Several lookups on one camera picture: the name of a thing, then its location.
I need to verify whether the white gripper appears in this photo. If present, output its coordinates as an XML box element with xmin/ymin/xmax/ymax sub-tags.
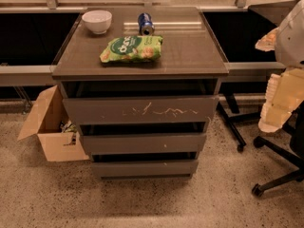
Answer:
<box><xmin>255</xmin><ymin>28</ymin><xmax>304</xmax><ymax>133</ymax></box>

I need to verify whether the grey top drawer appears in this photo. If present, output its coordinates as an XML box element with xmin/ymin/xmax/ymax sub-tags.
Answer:
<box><xmin>63</xmin><ymin>96</ymin><xmax>219</xmax><ymax>125</ymax></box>

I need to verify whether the grey drawer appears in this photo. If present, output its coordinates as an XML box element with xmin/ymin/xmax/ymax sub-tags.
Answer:
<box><xmin>80</xmin><ymin>133</ymin><xmax>206</xmax><ymax>155</ymax></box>
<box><xmin>63</xmin><ymin>96</ymin><xmax>219</xmax><ymax>125</ymax></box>
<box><xmin>91</xmin><ymin>160</ymin><xmax>199</xmax><ymax>178</ymax></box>

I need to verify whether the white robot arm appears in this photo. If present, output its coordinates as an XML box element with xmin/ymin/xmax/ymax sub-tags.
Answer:
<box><xmin>255</xmin><ymin>0</ymin><xmax>304</xmax><ymax>133</ymax></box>

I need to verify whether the grey drawer cabinet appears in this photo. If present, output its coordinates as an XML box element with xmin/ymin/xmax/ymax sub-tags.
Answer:
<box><xmin>51</xmin><ymin>5</ymin><xmax>230</xmax><ymax>180</ymax></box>

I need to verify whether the grey middle drawer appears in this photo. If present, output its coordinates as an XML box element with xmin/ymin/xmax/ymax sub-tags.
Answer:
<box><xmin>80</xmin><ymin>133</ymin><xmax>206</xmax><ymax>155</ymax></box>

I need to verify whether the grey bottom drawer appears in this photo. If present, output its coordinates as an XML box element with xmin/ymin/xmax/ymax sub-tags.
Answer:
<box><xmin>91</xmin><ymin>160</ymin><xmax>199</xmax><ymax>178</ymax></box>

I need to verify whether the open cardboard box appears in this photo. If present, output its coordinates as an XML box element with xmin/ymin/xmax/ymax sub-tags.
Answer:
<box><xmin>18</xmin><ymin>85</ymin><xmax>88</xmax><ymax>162</ymax></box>

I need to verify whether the black office chair base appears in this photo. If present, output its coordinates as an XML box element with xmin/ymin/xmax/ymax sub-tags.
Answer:
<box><xmin>251</xmin><ymin>102</ymin><xmax>304</xmax><ymax>198</ymax></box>

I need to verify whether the blue soda can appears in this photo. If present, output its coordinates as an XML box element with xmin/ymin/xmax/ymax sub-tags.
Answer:
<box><xmin>138</xmin><ymin>12</ymin><xmax>155</xmax><ymax>35</ymax></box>

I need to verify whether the green chip bag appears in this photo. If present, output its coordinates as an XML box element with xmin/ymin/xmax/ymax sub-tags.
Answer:
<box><xmin>100</xmin><ymin>36</ymin><xmax>162</xmax><ymax>63</ymax></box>

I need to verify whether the white ceramic bowl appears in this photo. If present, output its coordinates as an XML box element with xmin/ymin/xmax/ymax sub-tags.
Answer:
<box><xmin>82</xmin><ymin>10</ymin><xmax>112</xmax><ymax>34</ymax></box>

